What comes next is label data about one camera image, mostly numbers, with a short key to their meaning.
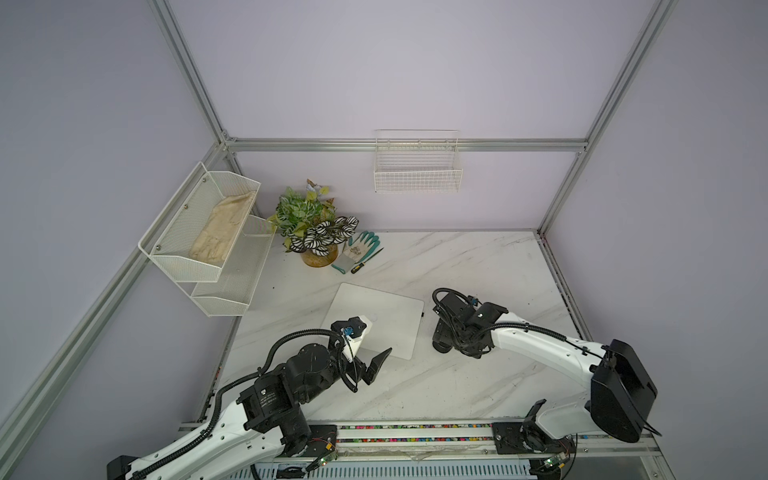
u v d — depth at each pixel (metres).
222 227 0.80
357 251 1.13
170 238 0.68
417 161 0.96
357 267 1.08
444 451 0.73
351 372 0.60
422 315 0.95
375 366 0.58
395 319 0.95
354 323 0.55
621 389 0.41
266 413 0.48
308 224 0.88
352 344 0.57
